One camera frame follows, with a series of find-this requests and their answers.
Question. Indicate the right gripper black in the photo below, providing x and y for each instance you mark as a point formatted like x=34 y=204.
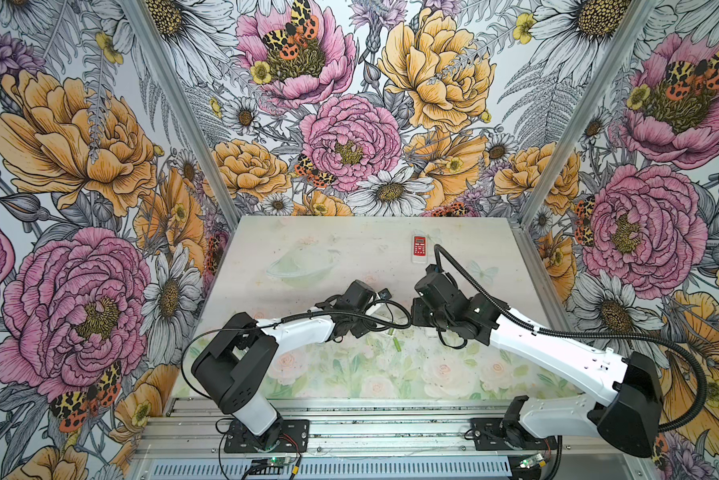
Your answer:
x=416 y=311

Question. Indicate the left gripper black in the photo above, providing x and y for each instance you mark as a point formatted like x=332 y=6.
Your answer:
x=362 y=327

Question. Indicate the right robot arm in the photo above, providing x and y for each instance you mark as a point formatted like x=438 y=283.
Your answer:
x=619 y=399

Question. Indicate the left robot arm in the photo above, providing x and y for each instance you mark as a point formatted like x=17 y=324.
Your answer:
x=232 y=368

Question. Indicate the red white remote control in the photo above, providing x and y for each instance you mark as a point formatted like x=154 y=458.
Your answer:
x=419 y=249

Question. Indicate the left circuit board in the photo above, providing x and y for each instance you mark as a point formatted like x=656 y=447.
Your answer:
x=273 y=463

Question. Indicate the circuit board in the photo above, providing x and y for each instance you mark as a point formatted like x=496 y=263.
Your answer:
x=534 y=461
x=273 y=463

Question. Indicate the right circuit board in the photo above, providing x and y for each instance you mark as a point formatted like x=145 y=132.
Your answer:
x=534 y=461

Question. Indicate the aluminium frame rail front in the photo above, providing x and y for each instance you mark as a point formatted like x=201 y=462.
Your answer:
x=339 y=427

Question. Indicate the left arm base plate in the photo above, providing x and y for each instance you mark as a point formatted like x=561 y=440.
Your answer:
x=284 y=436

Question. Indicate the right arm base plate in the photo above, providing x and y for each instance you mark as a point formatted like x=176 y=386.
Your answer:
x=491 y=434

